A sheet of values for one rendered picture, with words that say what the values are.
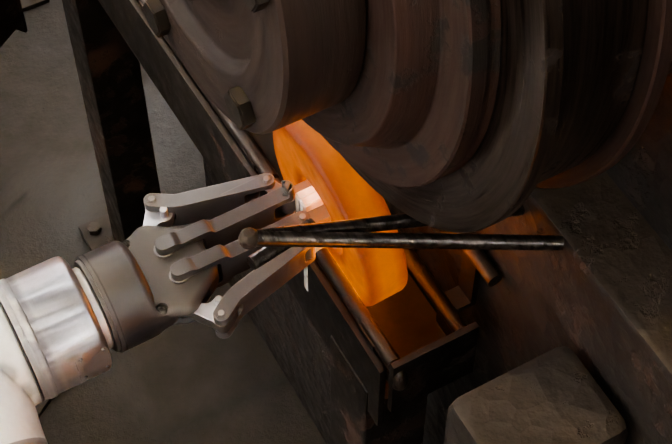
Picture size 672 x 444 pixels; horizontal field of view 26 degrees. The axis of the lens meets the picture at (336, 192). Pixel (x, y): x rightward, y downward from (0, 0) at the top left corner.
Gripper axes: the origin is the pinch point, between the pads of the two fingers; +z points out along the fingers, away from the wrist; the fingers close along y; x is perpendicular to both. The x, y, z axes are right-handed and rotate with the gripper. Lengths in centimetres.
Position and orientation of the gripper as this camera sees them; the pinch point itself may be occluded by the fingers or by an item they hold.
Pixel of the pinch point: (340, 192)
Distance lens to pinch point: 109.2
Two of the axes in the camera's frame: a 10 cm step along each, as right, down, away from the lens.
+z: 8.7, -4.0, 2.8
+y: 4.9, 7.0, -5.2
